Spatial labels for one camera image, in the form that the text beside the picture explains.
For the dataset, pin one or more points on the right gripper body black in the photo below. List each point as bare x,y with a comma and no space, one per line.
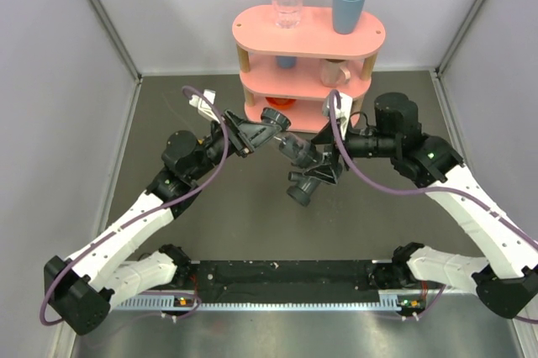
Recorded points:
332,157

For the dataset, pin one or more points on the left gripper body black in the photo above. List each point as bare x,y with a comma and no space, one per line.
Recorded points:
236,136

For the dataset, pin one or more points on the grey pvc tee fitting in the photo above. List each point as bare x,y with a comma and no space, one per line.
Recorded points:
303,186

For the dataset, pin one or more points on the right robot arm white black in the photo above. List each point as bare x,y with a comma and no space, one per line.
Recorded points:
504,278

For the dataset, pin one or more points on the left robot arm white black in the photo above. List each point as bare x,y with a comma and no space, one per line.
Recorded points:
84,287

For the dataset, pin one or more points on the orange bowl bottom shelf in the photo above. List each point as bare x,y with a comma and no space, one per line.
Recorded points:
278,102

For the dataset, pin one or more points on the pink three-tier shelf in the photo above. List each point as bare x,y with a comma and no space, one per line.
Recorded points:
259,40

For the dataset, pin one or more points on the small blue cup middle shelf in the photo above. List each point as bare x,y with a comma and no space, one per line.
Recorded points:
286,62

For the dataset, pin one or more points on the clear drinking glass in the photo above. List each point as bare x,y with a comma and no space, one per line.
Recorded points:
288,13

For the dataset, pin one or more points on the tall blue plastic cup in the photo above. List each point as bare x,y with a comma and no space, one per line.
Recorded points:
346,14

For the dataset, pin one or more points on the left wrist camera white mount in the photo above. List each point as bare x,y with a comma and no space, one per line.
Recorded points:
204,107

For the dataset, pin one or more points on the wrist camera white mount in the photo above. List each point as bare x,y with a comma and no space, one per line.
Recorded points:
337,108
204,107

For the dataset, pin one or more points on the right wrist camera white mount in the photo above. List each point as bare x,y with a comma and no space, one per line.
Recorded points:
337,108

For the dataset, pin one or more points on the grey slotted cable duct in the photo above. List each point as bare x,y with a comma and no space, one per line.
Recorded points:
175,304

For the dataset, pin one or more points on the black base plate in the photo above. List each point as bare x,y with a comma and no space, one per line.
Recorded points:
351,281

